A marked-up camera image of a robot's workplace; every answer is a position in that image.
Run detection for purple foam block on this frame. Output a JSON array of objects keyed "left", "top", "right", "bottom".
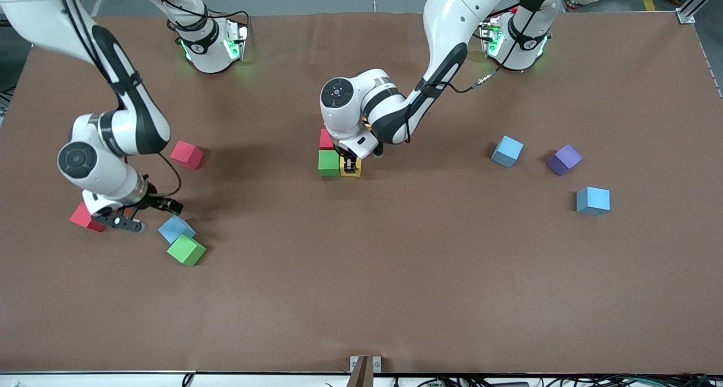
[{"left": 546, "top": 144, "right": 583, "bottom": 177}]

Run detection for blue foam block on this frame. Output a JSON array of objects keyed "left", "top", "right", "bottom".
[
  {"left": 490, "top": 135, "right": 524, "bottom": 168},
  {"left": 158, "top": 215, "right": 197, "bottom": 245},
  {"left": 576, "top": 186, "right": 611, "bottom": 216}
]

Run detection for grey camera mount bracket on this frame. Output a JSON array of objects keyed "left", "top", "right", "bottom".
[{"left": 349, "top": 355, "right": 382, "bottom": 387}]

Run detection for tangled cable bundle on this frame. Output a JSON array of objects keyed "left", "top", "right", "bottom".
[{"left": 395, "top": 374, "right": 723, "bottom": 387}]

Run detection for black arm base cable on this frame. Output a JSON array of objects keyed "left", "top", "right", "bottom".
[{"left": 141, "top": 0, "right": 251, "bottom": 37}]

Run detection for brown table cover sheet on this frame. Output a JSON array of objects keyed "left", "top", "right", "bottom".
[{"left": 0, "top": 11, "right": 723, "bottom": 375}]

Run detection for green foam block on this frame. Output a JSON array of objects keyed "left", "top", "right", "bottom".
[
  {"left": 167, "top": 234, "right": 207, "bottom": 267},
  {"left": 318, "top": 150, "right": 341, "bottom": 177}
]

